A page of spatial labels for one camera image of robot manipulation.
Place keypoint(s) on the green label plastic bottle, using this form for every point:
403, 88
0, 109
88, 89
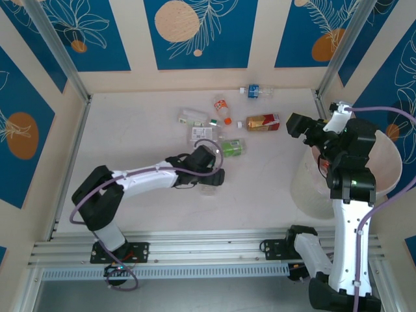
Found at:
234, 148

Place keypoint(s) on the brown tea bottle red label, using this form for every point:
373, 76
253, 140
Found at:
260, 123

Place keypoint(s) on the white plastic bin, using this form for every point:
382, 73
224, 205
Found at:
312, 195

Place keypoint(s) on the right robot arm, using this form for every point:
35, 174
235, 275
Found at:
347, 243

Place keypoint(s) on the white label bottle green cap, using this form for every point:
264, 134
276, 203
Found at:
191, 117

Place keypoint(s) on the clear bottle blue label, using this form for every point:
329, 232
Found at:
253, 91

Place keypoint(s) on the orange label bottle orange cap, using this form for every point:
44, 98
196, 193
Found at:
221, 105

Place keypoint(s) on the black controller board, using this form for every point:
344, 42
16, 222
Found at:
117, 269
297, 271

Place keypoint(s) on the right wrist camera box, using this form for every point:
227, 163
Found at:
336, 118

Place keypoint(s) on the aluminium rail beam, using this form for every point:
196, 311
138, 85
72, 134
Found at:
208, 247

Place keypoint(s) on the aluminium frame post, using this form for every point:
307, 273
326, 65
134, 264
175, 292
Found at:
338, 55
65, 55

